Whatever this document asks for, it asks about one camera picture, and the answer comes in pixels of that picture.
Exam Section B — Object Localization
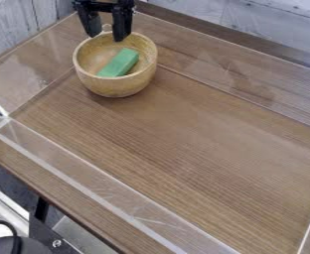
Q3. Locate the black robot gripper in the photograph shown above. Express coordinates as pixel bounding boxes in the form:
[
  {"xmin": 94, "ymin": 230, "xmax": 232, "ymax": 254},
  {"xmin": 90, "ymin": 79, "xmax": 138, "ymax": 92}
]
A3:
[{"xmin": 74, "ymin": 0, "xmax": 135, "ymax": 42}]

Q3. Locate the green rectangular block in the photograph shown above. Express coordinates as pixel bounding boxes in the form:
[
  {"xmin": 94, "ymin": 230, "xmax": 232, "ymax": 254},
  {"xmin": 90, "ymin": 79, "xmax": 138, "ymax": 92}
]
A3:
[{"xmin": 97, "ymin": 48, "xmax": 139, "ymax": 77}]

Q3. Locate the brown wooden bowl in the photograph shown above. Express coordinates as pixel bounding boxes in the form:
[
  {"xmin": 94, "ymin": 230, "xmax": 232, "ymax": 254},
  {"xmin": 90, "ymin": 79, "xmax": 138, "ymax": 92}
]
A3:
[{"xmin": 74, "ymin": 32, "xmax": 158, "ymax": 97}]

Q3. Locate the black table leg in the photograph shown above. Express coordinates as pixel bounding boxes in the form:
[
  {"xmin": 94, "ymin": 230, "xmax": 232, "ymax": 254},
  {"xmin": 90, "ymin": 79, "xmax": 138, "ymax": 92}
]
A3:
[{"xmin": 35, "ymin": 197, "xmax": 50, "ymax": 222}]

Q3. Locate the clear acrylic tray enclosure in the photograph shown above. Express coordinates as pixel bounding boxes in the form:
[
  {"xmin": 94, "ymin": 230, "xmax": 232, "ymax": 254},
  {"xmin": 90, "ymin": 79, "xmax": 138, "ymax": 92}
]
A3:
[{"xmin": 0, "ymin": 6, "xmax": 310, "ymax": 254}]

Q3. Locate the black metal bracket with screw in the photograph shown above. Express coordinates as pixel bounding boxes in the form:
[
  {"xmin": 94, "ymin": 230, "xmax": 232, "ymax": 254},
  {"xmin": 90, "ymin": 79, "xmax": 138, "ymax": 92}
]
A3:
[{"xmin": 30, "ymin": 217, "xmax": 82, "ymax": 254}]

